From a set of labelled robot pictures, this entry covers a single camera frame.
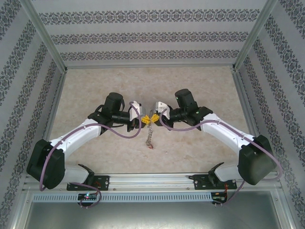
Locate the right circuit board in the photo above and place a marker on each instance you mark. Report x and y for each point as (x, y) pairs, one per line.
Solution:
(218, 198)

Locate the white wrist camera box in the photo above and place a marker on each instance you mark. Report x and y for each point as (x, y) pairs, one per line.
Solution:
(134, 111)
(162, 106)

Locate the right aluminium table edge rail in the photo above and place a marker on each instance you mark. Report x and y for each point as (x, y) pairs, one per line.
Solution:
(247, 107)

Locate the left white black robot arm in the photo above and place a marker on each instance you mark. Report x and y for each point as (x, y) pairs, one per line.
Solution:
(45, 164)

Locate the aluminium frame post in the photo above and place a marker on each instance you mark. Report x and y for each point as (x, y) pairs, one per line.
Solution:
(45, 35)
(253, 35)

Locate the aluminium mounting rail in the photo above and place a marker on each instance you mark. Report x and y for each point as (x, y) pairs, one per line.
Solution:
(152, 181)

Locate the red key tag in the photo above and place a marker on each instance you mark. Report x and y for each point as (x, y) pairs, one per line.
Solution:
(151, 147)

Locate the left aluminium frame post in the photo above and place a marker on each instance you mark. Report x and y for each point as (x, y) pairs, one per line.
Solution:
(45, 35)

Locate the right aluminium frame post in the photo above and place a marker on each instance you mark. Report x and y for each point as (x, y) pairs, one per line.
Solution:
(253, 35)

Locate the left circuit board green light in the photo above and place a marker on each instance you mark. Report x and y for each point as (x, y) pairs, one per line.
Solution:
(88, 196)

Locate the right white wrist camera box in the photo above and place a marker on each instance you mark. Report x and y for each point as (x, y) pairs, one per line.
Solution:
(162, 106)

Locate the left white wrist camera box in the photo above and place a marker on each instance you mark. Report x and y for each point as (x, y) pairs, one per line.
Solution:
(134, 111)

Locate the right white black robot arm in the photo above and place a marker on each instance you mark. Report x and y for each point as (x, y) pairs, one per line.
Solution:
(257, 159)

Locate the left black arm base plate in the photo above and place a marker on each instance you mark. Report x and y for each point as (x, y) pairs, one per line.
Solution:
(104, 182)

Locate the left aluminium table edge rail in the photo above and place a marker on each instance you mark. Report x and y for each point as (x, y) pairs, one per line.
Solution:
(50, 124)

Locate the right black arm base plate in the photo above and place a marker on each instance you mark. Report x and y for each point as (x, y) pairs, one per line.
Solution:
(200, 182)

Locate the grey sheet metal panel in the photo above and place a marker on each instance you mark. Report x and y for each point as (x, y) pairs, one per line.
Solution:
(152, 214)

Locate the aluminium table edge rail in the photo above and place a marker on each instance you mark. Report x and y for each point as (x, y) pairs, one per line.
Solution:
(50, 124)
(247, 107)

